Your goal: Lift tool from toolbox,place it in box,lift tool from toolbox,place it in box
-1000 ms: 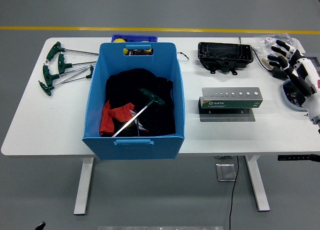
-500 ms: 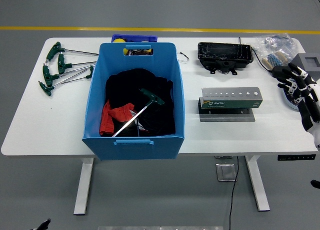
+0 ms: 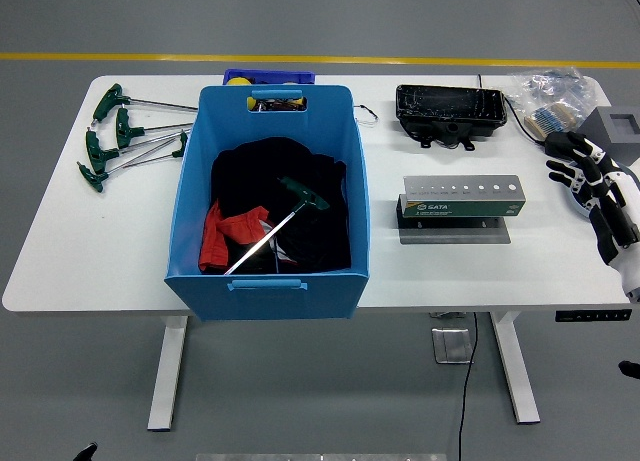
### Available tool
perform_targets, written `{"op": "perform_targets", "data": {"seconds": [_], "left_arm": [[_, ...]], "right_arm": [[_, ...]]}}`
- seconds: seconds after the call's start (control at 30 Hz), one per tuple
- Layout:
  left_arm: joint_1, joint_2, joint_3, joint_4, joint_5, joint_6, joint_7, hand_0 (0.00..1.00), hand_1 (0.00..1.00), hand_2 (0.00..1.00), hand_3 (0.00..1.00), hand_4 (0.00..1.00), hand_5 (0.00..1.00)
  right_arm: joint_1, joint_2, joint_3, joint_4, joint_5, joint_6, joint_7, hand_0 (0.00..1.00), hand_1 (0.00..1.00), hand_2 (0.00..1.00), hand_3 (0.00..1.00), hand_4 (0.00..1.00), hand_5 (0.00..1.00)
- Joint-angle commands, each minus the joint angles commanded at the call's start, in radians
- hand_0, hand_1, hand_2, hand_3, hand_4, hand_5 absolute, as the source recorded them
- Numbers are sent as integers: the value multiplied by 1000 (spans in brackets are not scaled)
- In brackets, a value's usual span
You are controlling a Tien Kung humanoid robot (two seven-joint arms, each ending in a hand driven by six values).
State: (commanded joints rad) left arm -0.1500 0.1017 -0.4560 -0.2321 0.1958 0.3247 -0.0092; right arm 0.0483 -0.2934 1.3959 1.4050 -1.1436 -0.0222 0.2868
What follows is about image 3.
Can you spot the green metal hex key stand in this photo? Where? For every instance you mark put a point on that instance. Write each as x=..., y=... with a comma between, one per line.
x=460, y=208

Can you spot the black white robot left hand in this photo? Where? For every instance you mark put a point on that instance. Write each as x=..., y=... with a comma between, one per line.
x=87, y=452

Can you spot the clear plastic parts bag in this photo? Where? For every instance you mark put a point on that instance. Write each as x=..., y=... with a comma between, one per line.
x=560, y=88

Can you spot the small dark blue bin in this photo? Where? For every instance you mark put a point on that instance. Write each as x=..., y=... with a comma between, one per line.
x=280, y=76

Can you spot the taped resistor strip bundle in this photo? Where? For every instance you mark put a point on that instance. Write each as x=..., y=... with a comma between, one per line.
x=560, y=118

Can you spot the black garment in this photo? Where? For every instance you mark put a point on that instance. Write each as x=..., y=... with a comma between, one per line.
x=260, y=171

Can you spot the square metal floor plate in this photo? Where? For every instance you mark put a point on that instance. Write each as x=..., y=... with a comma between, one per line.
x=450, y=346

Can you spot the large light blue plastic box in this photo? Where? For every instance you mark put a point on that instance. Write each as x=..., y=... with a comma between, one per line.
x=270, y=301

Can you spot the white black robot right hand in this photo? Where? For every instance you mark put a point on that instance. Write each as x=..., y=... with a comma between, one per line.
x=615, y=206

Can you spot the black plastic tray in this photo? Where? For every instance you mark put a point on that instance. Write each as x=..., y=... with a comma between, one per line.
x=450, y=103

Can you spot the grey square box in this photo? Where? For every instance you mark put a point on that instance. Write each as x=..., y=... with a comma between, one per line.
x=607, y=126

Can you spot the black table control panel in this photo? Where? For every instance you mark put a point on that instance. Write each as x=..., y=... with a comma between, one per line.
x=590, y=316

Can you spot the white table leg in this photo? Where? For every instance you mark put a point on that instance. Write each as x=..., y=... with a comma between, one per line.
x=517, y=381
x=167, y=381

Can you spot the red garment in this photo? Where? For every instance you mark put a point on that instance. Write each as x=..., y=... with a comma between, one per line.
x=235, y=228

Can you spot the yellow ball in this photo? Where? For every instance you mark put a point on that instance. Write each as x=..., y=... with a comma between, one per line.
x=239, y=80

